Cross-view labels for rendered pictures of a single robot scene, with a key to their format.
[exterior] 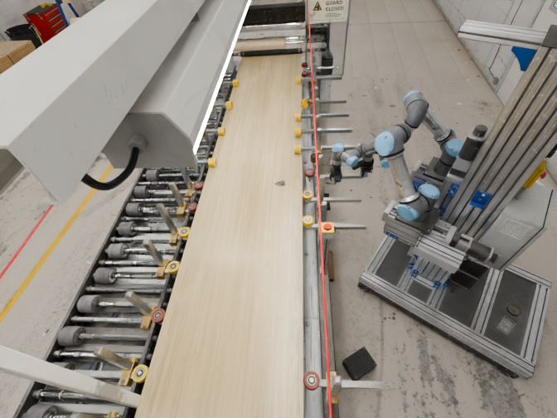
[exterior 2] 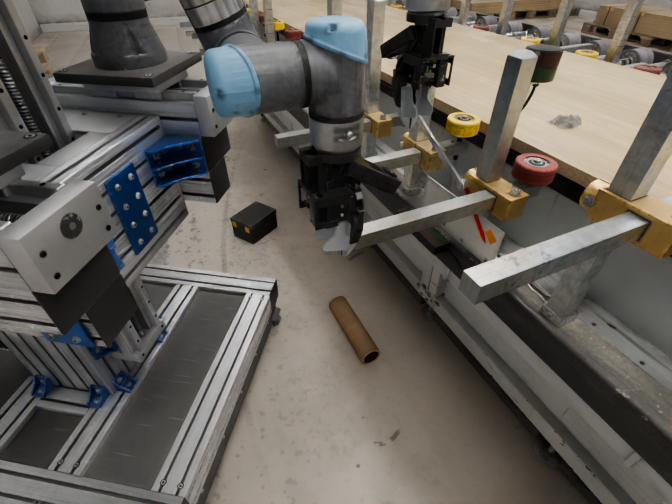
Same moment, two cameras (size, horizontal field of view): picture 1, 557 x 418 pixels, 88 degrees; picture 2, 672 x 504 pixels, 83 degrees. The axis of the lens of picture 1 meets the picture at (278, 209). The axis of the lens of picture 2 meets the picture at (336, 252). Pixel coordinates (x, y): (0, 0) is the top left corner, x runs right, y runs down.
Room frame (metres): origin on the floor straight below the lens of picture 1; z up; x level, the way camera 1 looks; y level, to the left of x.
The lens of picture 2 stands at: (2.13, -1.00, 1.26)
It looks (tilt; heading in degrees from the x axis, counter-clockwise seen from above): 40 degrees down; 148
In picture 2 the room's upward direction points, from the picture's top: straight up
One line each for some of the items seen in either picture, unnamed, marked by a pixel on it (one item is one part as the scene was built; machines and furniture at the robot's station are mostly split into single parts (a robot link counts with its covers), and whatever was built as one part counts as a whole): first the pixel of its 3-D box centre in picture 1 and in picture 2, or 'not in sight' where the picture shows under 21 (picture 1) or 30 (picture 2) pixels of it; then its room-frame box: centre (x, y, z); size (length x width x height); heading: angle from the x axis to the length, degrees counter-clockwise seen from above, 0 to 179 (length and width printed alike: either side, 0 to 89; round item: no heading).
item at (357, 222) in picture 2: not in sight; (351, 219); (1.72, -0.72, 0.91); 0.05 x 0.02 x 0.09; 172
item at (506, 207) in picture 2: not in sight; (493, 192); (1.73, -0.36, 0.85); 0.13 x 0.06 x 0.05; 172
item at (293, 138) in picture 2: (335, 226); (347, 129); (1.24, -0.40, 0.82); 0.43 x 0.03 x 0.04; 82
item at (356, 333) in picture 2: (329, 265); (353, 328); (1.35, -0.42, 0.04); 0.30 x 0.08 x 0.08; 172
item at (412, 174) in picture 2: (321, 198); (419, 124); (1.46, -0.33, 0.89); 0.03 x 0.03 x 0.48; 82
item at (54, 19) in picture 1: (51, 27); not in sight; (8.30, 4.96, 0.41); 0.76 x 0.48 x 0.81; 175
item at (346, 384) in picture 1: (351, 384); not in sight; (0.25, -0.27, 0.83); 0.43 x 0.03 x 0.04; 82
